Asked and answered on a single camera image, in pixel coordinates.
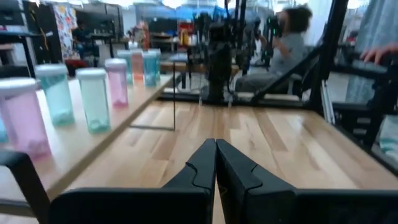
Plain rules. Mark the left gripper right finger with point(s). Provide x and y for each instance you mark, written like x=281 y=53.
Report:
x=280 y=208

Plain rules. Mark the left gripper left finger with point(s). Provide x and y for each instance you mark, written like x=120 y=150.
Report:
x=140 y=205

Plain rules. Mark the pink medicine bottle white cap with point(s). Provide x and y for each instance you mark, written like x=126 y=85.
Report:
x=25 y=124
x=117 y=84

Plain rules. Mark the blue medicine bottle white cap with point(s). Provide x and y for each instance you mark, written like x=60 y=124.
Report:
x=57 y=96
x=150 y=70

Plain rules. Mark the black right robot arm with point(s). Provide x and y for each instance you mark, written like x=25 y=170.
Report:
x=219 y=68

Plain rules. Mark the white teal leaf cloth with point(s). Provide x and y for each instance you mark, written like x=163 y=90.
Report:
x=388 y=137

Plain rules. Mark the wooden workbench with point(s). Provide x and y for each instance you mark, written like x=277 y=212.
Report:
x=192 y=67

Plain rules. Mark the person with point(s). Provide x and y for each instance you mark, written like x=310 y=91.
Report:
x=80 y=37
x=289 y=49

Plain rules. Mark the black background equipment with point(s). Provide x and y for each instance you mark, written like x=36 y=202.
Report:
x=269 y=34

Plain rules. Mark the person's hand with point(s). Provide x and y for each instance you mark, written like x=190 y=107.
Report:
x=377 y=53

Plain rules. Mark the black stand pole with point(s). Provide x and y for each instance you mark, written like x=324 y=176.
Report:
x=237 y=25

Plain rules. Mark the bright floral cloth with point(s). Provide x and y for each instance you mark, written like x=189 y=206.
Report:
x=65 y=28

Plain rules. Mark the black standing panel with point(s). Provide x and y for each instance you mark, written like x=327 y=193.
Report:
x=43 y=31

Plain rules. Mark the grey blue curtain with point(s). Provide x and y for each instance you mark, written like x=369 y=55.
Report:
x=376 y=25

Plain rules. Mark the blue top desk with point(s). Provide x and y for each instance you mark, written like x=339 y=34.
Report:
x=15 y=39

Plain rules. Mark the wooden shelf black metal frame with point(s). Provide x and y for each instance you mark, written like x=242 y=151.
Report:
x=77 y=149

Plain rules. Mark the black rig frame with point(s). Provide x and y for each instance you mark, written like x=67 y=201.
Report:
x=329 y=46

